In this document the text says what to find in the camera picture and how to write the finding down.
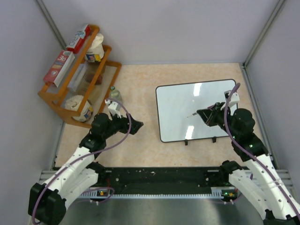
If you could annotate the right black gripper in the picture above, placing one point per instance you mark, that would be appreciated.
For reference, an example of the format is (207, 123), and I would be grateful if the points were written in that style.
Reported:
(209, 116)

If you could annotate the brown box on shelf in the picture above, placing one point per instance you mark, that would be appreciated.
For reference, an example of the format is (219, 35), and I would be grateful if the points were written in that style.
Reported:
(99, 80)

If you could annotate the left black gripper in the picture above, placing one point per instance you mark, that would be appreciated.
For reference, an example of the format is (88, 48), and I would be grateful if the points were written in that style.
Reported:
(123, 122)

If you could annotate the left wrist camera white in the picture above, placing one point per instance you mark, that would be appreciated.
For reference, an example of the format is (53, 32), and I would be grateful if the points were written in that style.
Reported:
(113, 108)

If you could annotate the orange wooden shelf rack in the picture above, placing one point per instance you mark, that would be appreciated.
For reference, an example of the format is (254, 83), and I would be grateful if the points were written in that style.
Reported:
(77, 98)

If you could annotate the white cup upper shelf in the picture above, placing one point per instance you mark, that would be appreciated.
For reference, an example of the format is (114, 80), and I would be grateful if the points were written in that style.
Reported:
(96, 52)

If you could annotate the white whiteboard black frame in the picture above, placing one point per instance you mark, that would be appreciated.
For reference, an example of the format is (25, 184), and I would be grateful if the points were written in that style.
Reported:
(176, 102)

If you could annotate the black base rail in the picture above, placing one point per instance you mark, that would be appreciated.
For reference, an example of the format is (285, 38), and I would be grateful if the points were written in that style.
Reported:
(160, 180)

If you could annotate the clear plastic bottle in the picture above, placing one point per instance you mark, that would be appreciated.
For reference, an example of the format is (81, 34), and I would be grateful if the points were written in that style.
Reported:
(115, 95)

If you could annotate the red white toothpaste box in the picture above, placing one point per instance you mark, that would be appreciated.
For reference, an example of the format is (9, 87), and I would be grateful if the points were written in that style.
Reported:
(78, 39)
(59, 68)

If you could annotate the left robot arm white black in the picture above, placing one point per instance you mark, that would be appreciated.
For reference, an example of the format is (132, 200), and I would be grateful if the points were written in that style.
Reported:
(50, 200)

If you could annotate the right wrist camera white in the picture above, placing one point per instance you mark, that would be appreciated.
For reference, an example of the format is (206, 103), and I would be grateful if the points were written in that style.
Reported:
(234, 98)

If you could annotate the red white toothpaste box lower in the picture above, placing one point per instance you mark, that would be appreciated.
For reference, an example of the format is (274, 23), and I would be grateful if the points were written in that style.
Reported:
(59, 68)

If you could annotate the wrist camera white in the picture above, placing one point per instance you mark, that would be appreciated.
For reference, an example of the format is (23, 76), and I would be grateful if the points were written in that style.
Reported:
(234, 98)
(113, 108)

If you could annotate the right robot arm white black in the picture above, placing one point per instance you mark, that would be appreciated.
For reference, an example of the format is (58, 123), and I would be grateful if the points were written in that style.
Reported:
(270, 197)

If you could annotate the red white toothpaste box upper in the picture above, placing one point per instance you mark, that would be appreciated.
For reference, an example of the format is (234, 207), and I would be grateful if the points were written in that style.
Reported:
(78, 39)

